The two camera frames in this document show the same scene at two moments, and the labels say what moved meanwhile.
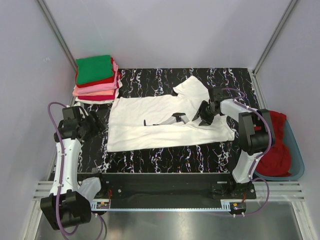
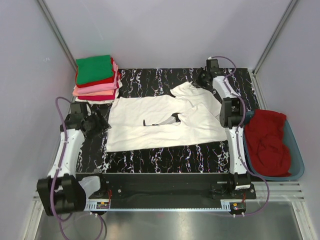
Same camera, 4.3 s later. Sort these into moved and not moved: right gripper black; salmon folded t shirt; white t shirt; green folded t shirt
Moved: right gripper black
Not moved: salmon folded t shirt; white t shirt; green folded t shirt
